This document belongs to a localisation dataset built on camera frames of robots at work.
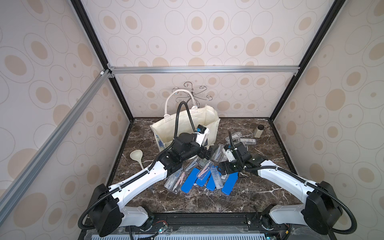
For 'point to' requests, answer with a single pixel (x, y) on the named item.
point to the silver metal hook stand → (193, 95)
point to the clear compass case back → (235, 138)
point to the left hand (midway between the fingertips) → (215, 141)
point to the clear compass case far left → (174, 182)
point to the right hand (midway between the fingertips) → (228, 166)
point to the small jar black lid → (258, 131)
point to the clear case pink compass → (205, 170)
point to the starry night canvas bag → (204, 117)
